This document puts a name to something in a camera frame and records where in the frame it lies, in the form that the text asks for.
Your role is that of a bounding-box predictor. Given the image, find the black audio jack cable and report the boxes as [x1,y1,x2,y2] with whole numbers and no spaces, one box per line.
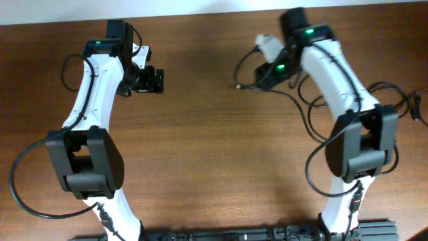
[306,81,422,143]

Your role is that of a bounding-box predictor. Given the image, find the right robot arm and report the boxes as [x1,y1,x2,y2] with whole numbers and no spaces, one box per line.
[253,7,399,240]

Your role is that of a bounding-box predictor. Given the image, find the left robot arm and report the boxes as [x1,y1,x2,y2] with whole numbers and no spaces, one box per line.
[46,20,164,240]

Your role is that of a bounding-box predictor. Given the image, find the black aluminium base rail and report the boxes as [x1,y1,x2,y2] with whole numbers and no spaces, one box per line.
[70,219,399,241]

